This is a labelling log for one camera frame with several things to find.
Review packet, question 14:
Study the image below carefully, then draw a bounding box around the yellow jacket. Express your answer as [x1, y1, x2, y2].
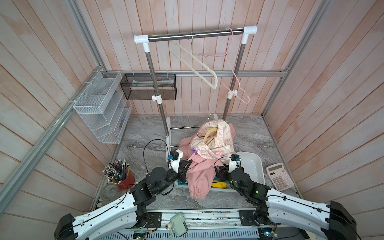
[212, 181, 228, 189]

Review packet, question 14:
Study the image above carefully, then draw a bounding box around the pink jacket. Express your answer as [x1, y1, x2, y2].
[179, 134, 231, 200]

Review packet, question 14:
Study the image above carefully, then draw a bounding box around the floral pink white garment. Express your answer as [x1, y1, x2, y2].
[190, 120, 236, 160]

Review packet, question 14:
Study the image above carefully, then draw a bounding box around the white hanger with metal hook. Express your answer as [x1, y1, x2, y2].
[170, 41, 218, 90]

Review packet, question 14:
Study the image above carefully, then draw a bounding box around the pink wire hanger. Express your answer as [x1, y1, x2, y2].
[198, 28, 250, 105]

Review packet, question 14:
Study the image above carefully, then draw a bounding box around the yellow-green plastic hanger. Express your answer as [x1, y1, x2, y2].
[203, 113, 218, 145]

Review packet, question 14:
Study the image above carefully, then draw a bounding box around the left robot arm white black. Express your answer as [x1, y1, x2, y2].
[54, 160, 192, 240]

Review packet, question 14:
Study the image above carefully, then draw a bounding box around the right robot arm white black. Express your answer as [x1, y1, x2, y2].
[214, 167, 360, 240]

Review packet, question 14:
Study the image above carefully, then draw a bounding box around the white perforated laundry basket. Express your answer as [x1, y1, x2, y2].
[175, 178, 236, 193]

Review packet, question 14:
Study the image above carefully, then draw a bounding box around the white plastic tray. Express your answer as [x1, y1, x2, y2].
[237, 152, 266, 185]

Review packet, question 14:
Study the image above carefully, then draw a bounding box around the pink white calculator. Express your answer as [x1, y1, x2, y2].
[266, 163, 295, 191]

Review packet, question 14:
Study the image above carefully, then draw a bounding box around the red cup of pencils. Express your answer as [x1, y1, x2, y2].
[103, 160, 136, 192]

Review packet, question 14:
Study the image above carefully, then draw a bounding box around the metal clothes rack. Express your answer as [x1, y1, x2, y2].
[134, 26, 258, 151]

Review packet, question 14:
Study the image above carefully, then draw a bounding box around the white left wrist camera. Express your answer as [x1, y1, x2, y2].
[168, 149, 183, 173]

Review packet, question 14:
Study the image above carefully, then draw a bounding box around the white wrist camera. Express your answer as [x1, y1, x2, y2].
[168, 149, 183, 173]
[229, 154, 241, 173]

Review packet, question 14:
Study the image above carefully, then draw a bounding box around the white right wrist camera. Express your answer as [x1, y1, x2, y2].
[229, 154, 241, 173]

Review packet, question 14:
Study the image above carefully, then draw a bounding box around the green-white box on rail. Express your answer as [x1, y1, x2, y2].
[166, 213, 188, 238]

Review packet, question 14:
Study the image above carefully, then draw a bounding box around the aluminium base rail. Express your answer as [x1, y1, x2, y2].
[74, 208, 301, 240]

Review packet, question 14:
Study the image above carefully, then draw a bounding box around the dark mesh wall basket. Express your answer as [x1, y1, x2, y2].
[120, 73, 177, 101]

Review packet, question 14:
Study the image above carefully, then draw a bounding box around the white wire mesh wall shelf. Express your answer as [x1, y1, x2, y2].
[74, 71, 132, 144]

